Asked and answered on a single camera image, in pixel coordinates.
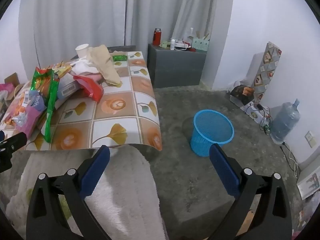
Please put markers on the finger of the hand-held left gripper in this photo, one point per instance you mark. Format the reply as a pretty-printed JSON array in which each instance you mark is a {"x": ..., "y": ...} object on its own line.
[{"x": 15, "y": 141}]

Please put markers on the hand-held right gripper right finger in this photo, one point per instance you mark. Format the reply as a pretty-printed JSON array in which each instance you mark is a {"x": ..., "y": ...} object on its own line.
[{"x": 225, "y": 170}]

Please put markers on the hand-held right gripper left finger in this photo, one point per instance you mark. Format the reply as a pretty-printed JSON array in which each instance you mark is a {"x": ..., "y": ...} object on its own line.
[{"x": 95, "y": 172}]

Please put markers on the blue mesh wastebasket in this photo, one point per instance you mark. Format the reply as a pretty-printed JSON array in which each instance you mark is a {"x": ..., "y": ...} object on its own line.
[{"x": 200, "y": 145}]

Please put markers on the green foil snack bag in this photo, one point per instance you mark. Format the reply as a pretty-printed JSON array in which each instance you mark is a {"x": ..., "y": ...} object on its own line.
[{"x": 51, "y": 110}]

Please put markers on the pink snack packet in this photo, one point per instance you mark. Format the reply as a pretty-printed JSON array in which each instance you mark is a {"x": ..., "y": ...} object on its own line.
[{"x": 30, "y": 122}]

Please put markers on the purple snack packet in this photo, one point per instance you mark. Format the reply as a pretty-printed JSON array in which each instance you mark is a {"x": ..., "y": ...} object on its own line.
[{"x": 38, "y": 101}]

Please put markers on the pink plastic bag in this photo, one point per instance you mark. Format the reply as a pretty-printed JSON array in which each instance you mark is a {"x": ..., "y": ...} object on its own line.
[{"x": 6, "y": 88}]

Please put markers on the brown cardboard box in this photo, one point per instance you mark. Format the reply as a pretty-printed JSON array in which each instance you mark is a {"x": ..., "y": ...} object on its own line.
[{"x": 12, "y": 78}]

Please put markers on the blue water jug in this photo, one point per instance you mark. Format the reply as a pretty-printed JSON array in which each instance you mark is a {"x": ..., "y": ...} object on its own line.
[{"x": 285, "y": 122}]

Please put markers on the black snack bag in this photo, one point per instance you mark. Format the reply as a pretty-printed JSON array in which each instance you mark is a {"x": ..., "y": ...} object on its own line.
[{"x": 241, "y": 92}]

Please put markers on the white printed box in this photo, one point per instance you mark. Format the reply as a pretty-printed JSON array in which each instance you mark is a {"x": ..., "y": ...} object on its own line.
[{"x": 308, "y": 182}]

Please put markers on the red plastic packet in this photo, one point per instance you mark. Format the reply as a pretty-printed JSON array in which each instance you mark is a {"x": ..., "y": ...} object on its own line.
[{"x": 92, "y": 87}]

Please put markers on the gold snack packet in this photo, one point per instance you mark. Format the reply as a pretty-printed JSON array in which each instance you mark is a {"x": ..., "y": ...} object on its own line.
[{"x": 62, "y": 67}]

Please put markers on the white crumpled tissue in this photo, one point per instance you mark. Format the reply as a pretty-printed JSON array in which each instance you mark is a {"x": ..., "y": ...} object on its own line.
[{"x": 82, "y": 67}]

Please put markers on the patterned folded board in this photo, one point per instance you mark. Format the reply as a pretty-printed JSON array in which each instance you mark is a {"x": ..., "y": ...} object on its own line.
[{"x": 265, "y": 72}]

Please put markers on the white panel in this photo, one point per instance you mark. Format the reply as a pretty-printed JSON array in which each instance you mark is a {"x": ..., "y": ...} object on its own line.
[{"x": 255, "y": 65}]

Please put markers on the white paper cup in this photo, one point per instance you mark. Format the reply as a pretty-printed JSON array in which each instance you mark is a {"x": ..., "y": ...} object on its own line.
[{"x": 82, "y": 51}]

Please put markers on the grey cabinet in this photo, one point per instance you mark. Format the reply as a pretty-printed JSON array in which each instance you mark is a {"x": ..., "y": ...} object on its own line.
[{"x": 175, "y": 67}]

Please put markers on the small green packet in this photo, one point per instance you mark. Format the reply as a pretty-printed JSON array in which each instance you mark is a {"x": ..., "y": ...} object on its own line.
[{"x": 119, "y": 58}]

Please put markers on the green tissue box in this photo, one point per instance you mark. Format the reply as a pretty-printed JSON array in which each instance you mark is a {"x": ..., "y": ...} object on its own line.
[{"x": 200, "y": 45}]

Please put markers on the small white bottle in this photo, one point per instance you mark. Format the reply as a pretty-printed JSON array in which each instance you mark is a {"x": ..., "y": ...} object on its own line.
[{"x": 172, "y": 44}]

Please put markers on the grey curtain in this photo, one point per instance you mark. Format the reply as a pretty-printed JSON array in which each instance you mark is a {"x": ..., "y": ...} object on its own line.
[{"x": 75, "y": 12}]

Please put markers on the red thermos flask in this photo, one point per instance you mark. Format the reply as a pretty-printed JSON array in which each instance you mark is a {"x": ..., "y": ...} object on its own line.
[{"x": 157, "y": 38}]

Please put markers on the wall socket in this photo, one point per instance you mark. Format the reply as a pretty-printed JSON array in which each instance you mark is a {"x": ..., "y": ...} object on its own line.
[{"x": 310, "y": 138}]

